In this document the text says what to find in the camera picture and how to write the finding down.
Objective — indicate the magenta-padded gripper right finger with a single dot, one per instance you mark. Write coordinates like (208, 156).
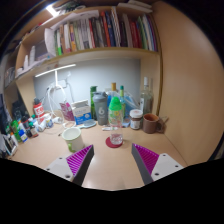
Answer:
(161, 165)

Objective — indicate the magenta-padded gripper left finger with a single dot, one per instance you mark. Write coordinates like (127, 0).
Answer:
(63, 166)

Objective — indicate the clear bottle with green cap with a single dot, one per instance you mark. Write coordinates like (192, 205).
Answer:
(115, 116)

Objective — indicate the brown ceramic mug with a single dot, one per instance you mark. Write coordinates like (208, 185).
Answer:
(150, 123)

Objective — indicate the light blue hairbrush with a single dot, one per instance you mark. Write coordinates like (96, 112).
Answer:
(88, 124)

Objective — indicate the small blue and white bottle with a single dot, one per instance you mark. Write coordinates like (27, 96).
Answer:
(22, 135)

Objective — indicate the flat round red coaster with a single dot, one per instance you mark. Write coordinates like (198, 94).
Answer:
(109, 143)

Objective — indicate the brown jar with white lid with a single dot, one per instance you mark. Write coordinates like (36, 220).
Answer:
(136, 120)

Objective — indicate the magenta foil pouch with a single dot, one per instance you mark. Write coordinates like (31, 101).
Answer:
(66, 111)

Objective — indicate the blue and white carton box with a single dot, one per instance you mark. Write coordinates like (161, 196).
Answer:
(81, 112)

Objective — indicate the red and white canister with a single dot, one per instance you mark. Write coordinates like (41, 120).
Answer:
(39, 110)

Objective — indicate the small green bottle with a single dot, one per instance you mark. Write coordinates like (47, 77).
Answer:
(15, 127)

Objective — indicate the grey shaker bottle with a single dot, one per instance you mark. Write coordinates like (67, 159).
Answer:
(100, 110)

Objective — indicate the slim green-capped bottle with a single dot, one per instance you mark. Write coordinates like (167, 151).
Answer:
(122, 100)

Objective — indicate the yellow-capped drink bottle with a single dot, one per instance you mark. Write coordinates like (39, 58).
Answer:
(113, 90)

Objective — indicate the white light bar lamp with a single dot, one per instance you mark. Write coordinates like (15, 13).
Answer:
(55, 70)

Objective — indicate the wooden shelf unit with books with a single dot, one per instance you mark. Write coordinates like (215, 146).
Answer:
(100, 33)

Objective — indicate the ceiling tube light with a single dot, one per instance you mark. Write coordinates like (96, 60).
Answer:
(51, 10)

